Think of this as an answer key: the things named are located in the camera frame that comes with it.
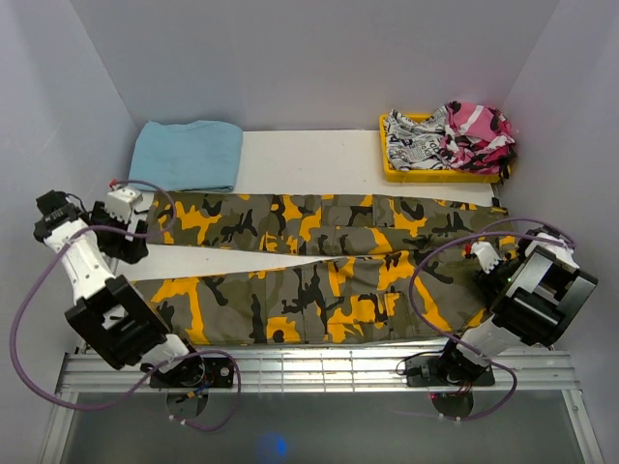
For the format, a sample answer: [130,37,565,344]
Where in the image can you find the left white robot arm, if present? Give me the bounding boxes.
[34,187,206,388]

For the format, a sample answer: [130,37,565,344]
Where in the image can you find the purple cable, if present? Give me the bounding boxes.
[406,217,579,422]
[9,178,243,432]

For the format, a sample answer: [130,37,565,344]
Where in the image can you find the pink camouflage trousers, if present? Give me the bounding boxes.
[438,101,516,181]

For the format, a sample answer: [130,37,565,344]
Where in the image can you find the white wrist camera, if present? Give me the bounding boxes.
[103,181,142,223]
[465,241,502,276]

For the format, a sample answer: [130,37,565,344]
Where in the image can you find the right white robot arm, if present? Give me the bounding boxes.
[435,226,598,384]

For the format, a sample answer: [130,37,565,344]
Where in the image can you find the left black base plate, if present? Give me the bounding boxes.
[149,356,235,389]

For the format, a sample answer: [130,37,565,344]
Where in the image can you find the newspaper print trousers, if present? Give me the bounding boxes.
[383,106,447,172]

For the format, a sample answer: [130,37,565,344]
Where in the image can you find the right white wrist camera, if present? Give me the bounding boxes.
[465,241,502,276]

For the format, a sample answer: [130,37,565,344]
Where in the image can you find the yellow plastic tray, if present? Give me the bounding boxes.
[378,113,511,184]

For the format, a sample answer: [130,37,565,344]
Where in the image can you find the yellow camouflage trousers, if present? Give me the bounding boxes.
[135,192,509,346]

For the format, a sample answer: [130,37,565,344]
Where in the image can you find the folded light blue cloth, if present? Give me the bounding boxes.
[129,120,243,192]

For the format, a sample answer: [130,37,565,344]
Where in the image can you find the aluminium mounting rail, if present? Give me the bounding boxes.
[58,346,580,393]

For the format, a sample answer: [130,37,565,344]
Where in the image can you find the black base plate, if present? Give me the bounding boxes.
[396,352,495,388]
[149,356,235,389]

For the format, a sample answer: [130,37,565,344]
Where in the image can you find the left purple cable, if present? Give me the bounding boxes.
[9,178,243,432]

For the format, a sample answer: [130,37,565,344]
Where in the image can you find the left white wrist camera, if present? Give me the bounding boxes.
[103,181,142,223]

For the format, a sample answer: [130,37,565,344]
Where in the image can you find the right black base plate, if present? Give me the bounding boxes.
[396,352,495,388]

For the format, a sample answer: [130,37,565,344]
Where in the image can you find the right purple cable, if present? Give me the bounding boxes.
[406,217,579,422]

